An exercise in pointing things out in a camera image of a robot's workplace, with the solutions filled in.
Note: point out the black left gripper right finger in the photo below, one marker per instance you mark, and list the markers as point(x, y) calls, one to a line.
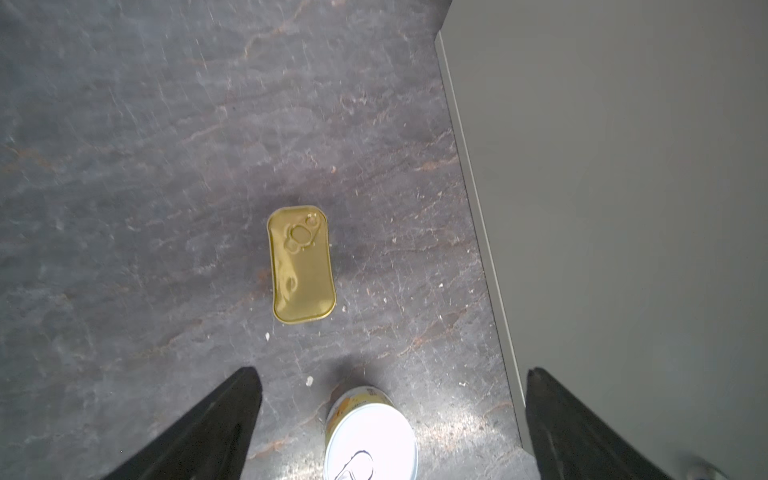
point(571, 442)

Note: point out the gold rectangular spam tin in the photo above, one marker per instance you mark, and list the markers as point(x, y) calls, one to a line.
point(302, 278)

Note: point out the grey metal cabinet counter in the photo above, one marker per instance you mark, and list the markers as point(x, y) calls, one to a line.
point(615, 158)

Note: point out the white lid can front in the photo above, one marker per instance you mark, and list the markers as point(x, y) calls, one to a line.
point(367, 437)

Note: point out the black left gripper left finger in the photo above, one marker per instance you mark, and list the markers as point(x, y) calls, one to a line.
point(210, 441)

